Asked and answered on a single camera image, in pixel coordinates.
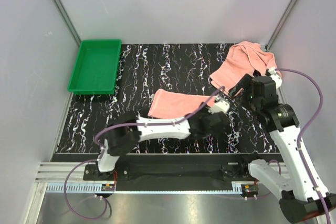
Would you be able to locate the white slotted cable duct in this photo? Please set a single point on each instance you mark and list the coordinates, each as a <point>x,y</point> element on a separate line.
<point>80,188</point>

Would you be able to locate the aluminium frame rail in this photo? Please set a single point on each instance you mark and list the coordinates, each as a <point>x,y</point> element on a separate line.
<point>53,172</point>

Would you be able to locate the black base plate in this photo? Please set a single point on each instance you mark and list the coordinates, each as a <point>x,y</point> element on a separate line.
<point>174,172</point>

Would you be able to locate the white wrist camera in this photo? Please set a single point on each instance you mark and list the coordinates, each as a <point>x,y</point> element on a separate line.
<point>220,105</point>
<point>275,75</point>

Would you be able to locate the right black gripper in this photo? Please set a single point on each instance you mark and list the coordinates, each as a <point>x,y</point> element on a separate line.
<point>246,85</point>

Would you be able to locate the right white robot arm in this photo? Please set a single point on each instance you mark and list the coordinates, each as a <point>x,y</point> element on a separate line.
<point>303,195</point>

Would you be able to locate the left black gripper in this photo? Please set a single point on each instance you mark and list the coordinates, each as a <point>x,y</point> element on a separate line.
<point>205,114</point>

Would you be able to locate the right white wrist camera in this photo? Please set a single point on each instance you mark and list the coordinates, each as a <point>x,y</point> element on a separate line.
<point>275,75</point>

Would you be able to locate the black marble pattern mat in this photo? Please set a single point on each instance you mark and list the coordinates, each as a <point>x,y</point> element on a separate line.
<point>145,68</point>

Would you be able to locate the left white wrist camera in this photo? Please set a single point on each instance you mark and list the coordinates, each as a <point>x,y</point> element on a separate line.
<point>220,105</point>

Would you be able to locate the pink striped towel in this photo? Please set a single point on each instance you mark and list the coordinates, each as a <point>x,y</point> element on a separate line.
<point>169,105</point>

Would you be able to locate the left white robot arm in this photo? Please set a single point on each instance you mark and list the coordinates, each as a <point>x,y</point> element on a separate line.
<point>129,129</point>

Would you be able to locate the crumpled pink towel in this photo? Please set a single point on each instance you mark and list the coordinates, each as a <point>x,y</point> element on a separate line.
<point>243,58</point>

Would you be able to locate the green plastic tray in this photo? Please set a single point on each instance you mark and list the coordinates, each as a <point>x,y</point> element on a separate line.
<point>96,67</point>

